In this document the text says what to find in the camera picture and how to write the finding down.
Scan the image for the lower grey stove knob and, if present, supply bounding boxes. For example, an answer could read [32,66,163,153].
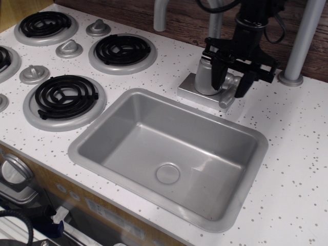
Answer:
[19,65,50,85]

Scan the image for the left edge stove burner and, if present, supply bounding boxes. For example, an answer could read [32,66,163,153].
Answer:
[1,46,21,83]

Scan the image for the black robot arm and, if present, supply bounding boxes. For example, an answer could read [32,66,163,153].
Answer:
[197,1,285,98]

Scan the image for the top grey stove knob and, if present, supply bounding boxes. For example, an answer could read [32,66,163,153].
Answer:
[86,19,111,37]

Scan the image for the grey support pole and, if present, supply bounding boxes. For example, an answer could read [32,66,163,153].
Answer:
[278,0,326,87]

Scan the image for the silver faucet lever handle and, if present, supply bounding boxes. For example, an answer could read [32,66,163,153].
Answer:
[219,85,237,109]

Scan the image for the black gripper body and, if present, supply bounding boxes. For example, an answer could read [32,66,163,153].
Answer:
[202,19,279,83]

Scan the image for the silver toy faucet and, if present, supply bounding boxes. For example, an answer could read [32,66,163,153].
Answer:
[153,0,241,113]

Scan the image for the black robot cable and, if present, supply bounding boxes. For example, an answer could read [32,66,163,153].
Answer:
[263,11,286,45]

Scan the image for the front right stove burner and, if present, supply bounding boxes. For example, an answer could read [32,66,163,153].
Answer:
[23,75,107,132]

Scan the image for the grey toy sink basin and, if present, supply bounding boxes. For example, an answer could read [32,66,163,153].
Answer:
[68,88,269,233]

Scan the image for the left edge grey knob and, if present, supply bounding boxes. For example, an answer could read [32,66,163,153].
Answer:
[0,94,9,112]

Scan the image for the back right stove burner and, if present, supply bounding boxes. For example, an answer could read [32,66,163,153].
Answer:
[88,34,157,75]

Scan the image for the middle grey stove knob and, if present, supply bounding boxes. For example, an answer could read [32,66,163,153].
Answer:
[55,39,83,59]

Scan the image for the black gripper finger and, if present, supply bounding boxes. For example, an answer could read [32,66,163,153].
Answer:
[211,57,229,90]
[234,71,259,98]

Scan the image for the grey stove knob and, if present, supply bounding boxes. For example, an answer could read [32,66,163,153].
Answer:
[19,65,50,85]
[55,39,83,59]
[86,19,111,37]

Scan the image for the black cable lower left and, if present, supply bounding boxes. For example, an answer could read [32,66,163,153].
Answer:
[0,209,39,246]

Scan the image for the back left stove burner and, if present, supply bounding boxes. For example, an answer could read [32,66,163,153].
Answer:
[14,11,78,47]

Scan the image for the silver oven dial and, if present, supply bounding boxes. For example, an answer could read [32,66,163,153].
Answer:
[1,153,34,192]

